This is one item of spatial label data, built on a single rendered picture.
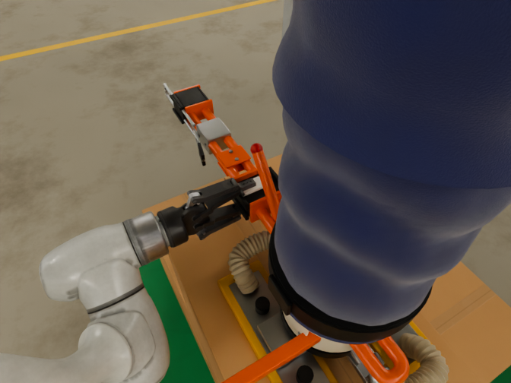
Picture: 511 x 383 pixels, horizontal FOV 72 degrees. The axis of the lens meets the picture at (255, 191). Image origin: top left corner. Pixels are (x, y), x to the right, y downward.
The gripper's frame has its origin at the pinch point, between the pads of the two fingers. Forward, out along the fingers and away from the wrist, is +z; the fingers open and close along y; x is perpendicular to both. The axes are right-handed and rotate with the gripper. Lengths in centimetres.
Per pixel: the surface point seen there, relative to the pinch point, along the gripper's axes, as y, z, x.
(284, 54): -42.7, -9.9, 21.7
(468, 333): 65, 59, 41
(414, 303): -16.8, 0.2, 36.5
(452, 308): 65, 62, 32
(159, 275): 120, -24, -64
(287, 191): -29.5, -10.0, 24.0
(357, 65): -46, -11, 30
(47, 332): 120, -81, -62
